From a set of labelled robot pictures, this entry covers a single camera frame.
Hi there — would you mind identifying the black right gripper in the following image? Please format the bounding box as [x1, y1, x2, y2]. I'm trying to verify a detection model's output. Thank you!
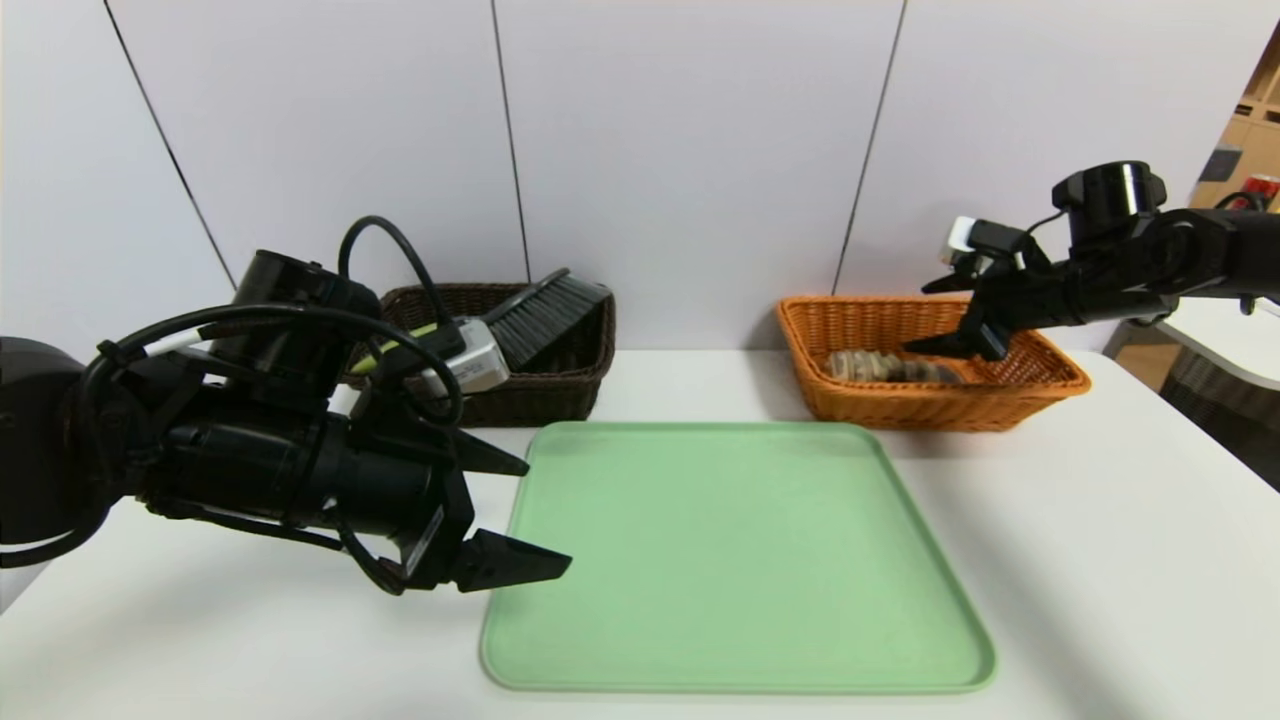
[902, 254, 1081, 362]

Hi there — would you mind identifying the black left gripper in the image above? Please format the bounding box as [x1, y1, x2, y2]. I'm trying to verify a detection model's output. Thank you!
[322, 405, 573, 596]

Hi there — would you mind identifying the striped brown bread loaf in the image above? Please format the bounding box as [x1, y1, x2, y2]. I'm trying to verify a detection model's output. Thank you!
[826, 349, 966, 386]

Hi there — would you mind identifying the green handled grey brush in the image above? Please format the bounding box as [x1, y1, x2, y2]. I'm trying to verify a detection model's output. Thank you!
[350, 268, 613, 376]

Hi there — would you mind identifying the orange wicker basket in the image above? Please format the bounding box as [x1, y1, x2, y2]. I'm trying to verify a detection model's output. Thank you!
[776, 296, 1091, 433]

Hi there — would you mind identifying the dark brown wicker basket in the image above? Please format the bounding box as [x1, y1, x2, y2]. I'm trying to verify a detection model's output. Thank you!
[345, 283, 618, 429]

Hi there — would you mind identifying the light green plastic tray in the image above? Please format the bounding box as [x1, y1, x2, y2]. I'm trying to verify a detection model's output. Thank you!
[480, 420, 998, 694]

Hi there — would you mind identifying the white side table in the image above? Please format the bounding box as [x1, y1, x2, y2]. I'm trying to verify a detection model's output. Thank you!
[1165, 298, 1280, 393]

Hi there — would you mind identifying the wooden shelf unit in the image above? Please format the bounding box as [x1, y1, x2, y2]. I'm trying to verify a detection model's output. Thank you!
[1183, 20, 1280, 213]

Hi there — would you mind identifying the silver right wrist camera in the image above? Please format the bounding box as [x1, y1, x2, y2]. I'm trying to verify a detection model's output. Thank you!
[945, 216, 1026, 269]

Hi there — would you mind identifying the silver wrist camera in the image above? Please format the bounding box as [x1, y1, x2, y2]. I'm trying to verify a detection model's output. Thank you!
[420, 318, 511, 396]
[945, 216, 1026, 269]

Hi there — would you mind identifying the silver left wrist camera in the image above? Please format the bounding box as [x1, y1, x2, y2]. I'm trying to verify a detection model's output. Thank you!
[420, 318, 511, 396]

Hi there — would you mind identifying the black camera usb cable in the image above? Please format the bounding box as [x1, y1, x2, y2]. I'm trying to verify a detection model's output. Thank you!
[338, 215, 466, 351]

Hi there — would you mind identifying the black cable with white sleeve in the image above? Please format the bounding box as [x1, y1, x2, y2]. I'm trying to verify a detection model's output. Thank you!
[95, 305, 466, 426]

